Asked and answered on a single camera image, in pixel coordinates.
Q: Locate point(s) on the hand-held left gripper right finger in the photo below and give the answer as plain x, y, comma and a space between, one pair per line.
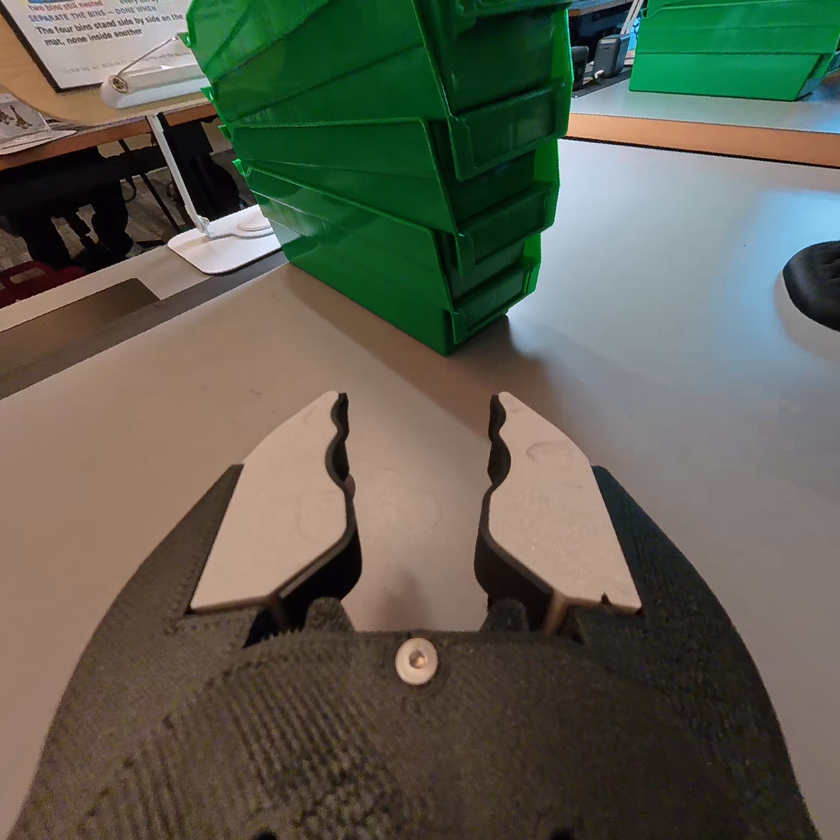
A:
558, 525

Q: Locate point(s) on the wooden clipboard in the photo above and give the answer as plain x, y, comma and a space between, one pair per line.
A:
79, 115

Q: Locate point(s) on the red bag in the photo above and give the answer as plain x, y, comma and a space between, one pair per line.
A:
33, 282

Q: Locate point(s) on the grey power station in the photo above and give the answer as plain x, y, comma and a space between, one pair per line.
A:
581, 65
611, 59

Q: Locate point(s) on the grey desk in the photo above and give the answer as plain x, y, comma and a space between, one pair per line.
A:
656, 328

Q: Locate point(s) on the printed picture card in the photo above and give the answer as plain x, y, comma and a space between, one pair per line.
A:
19, 118

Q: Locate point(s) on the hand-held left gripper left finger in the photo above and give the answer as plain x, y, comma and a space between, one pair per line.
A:
275, 525

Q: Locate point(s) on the printed instruction sheet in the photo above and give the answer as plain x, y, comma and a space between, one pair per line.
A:
65, 65

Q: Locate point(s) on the brown long table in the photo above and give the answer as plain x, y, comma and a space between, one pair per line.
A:
98, 141

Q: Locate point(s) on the nested green bin stack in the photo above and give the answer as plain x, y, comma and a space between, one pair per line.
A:
722, 72

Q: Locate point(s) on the green plastic bin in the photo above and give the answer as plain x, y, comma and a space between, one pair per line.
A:
361, 164
328, 39
328, 92
367, 295

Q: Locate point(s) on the black round cushion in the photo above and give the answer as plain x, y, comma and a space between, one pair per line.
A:
817, 282

